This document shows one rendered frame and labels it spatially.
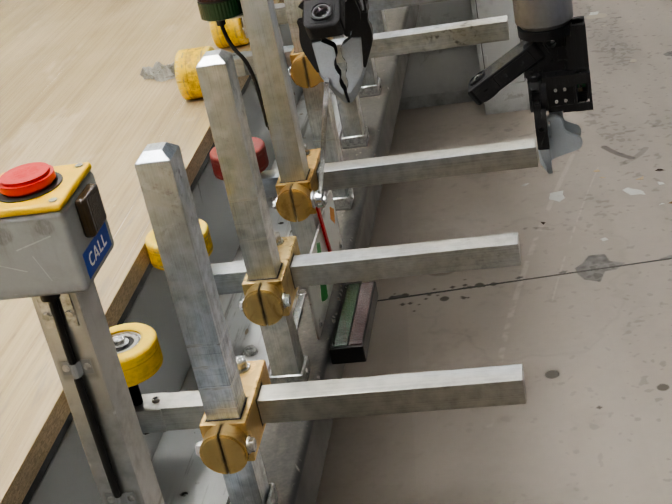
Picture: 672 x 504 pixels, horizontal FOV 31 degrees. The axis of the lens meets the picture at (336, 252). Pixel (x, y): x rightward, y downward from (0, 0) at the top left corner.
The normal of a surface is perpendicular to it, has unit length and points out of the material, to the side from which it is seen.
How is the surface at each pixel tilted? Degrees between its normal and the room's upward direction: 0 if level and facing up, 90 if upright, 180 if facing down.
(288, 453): 0
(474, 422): 0
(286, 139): 90
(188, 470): 0
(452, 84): 90
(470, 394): 90
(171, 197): 90
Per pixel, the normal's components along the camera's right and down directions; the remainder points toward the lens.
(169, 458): -0.18, -0.87
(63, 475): 0.98, -0.10
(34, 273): -0.12, 0.48
